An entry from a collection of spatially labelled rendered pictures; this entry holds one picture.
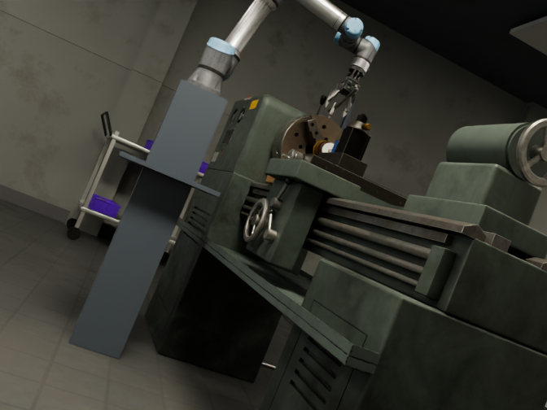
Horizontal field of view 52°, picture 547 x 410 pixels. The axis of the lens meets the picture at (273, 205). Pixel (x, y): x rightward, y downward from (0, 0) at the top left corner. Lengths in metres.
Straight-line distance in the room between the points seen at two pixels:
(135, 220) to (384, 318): 1.32
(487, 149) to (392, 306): 0.47
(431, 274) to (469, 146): 0.39
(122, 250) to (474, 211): 1.41
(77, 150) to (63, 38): 1.02
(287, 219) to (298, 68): 4.22
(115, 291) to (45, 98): 3.53
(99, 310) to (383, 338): 1.40
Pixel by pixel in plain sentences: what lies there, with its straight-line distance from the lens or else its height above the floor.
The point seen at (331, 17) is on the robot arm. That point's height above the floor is 1.59.
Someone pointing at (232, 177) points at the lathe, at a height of 0.84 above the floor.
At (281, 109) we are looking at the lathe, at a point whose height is 1.21.
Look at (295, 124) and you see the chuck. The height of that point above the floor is 1.15.
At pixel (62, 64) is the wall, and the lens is 5.62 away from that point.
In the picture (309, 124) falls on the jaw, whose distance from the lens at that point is 2.40.
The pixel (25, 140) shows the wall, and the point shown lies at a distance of 5.59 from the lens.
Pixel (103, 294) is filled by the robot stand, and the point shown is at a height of 0.22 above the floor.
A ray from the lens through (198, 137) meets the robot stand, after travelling 2.24.
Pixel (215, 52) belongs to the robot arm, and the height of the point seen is 1.26.
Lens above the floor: 0.71
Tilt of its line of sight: 2 degrees up
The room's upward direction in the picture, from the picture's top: 23 degrees clockwise
